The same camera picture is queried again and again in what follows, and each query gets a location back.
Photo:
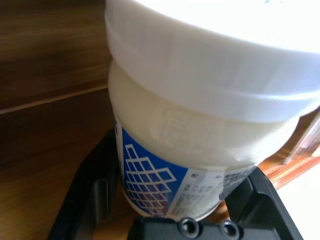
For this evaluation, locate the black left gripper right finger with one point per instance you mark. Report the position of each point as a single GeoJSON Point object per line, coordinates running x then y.
{"type": "Point", "coordinates": [265, 212]}

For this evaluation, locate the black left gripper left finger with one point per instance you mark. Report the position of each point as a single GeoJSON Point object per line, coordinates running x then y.
{"type": "Point", "coordinates": [82, 195]}

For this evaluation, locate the white jar with blue label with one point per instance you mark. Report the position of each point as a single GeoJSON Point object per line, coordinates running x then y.
{"type": "Point", "coordinates": [200, 75]}

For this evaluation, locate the wooden cabinet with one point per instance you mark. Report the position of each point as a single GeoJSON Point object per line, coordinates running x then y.
{"type": "Point", "coordinates": [50, 75]}

